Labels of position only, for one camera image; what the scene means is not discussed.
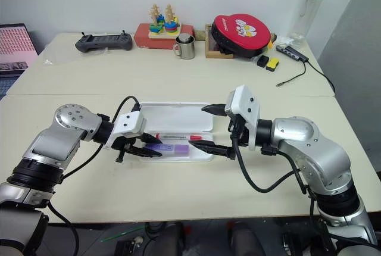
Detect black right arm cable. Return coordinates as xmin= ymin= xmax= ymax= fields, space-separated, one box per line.
xmin=231 ymin=136 xmax=316 ymax=204

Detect silver metal mug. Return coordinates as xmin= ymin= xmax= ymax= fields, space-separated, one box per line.
xmin=173 ymin=33 xmax=196 ymax=60

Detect white crumpled paper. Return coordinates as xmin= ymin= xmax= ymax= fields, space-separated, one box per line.
xmin=274 ymin=36 xmax=295 ymax=47

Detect dark rounded shape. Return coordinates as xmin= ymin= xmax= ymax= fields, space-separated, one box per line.
xmin=228 ymin=221 xmax=254 ymax=256
xmin=161 ymin=221 xmax=186 ymax=256

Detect green stick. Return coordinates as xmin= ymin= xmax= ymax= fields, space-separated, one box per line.
xmin=100 ymin=227 xmax=145 ymax=243

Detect dark gray handheld controller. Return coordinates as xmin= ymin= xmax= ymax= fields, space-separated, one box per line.
xmin=74 ymin=30 xmax=134 ymax=53

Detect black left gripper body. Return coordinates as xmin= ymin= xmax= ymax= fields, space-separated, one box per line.
xmin=110 ymin=135 xmax=146 ymax=163

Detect clear bottle green lid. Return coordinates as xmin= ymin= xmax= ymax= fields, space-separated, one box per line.
xmin=289 ymin=0 xmax=329 ymax=50

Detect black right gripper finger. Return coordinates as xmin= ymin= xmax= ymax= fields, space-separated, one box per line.
xmin=201 ymin=104 xmax=227 ymax=117
xmin=188 ymin=140 xmax=236 ymax=160

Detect yellow black eraser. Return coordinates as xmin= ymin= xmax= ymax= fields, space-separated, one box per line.
xmin=265 ymin=57 xmax=281 ymax=71

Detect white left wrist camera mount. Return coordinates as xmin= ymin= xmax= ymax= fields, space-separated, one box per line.
xmin=104 ymin=111 xmax=148 ymax=150

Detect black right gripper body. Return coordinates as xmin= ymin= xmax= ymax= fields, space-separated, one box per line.
xmin=227 ymin=113 xmax=251 ymax=148

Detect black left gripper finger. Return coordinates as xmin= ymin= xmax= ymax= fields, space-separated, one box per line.
xmin=139 ymin=133 xmax=164 ymax=145
xmin=126 ymin=145 xmax=163 ymax=158

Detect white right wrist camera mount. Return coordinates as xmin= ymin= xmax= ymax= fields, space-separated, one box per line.
xmin=224 ymin=84 xmax=261 ymax=152

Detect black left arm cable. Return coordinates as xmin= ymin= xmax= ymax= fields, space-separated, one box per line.
xmin=46 ymin=96 xmax=140 ymax=256

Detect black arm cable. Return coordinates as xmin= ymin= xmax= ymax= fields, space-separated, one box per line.
xmin=46 ymin=96 xmax=140 ymax=256
xmin=231 ymin=136 xmax=316 ymax=204

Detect gray USB hub with cable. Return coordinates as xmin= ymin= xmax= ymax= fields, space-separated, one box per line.
xmin=274 ymin=44 xmax=336 ymax=93

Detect red black punching pad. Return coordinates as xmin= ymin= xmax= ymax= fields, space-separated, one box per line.
xmin=210 ymin=13 xmax=273 ymax=59

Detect black device on floor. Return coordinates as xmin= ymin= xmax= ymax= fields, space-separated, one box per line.
xmin=114 ymin=239 xmax=144 ymax=256

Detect wooden tray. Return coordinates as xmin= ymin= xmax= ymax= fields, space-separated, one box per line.
xmin=204 ymin=23 xmax=236 ymax=59

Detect purple marker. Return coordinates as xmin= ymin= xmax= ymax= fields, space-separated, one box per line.
xmin=143 ymin=143 xmax=191 ymax=158

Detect colourful wooden stacking toy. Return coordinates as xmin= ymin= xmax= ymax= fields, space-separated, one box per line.
xmin=148 ymin=3 xmax=182 ymax=40

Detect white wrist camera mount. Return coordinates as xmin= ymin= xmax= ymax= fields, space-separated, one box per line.
xmin=104 ymin=111 xmax=148 ymax=150
xmin=224 ymin=84 xmax=261 ymax=152

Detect red marker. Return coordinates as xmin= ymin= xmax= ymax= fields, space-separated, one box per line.
xmin=154 ymin=132 xmax=202 ymax=141

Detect white plastic pencil case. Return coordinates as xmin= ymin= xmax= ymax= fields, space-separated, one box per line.
xmin=138 ymin=101 xmax=216 ymax=163

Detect red flat box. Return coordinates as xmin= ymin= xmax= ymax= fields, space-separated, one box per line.
xmin=133 ymin=23 xmax=196 ymax=50

